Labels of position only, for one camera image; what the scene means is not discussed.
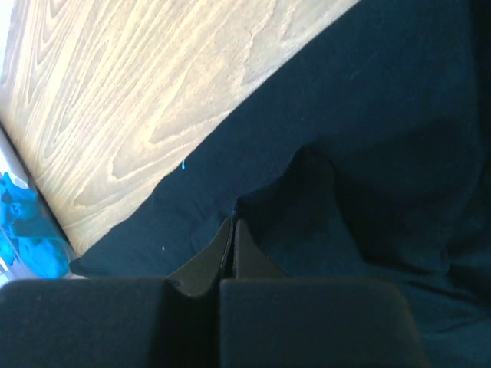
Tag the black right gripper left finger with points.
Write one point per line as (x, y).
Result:
(126, 322)

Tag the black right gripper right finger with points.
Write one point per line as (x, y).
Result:
(269, 320)

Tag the black t shirt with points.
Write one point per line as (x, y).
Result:
(366, 154)

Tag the teal t shirt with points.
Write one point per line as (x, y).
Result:
(32, 245)

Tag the clear plastic storage bin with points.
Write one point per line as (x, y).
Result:
(12, 163)

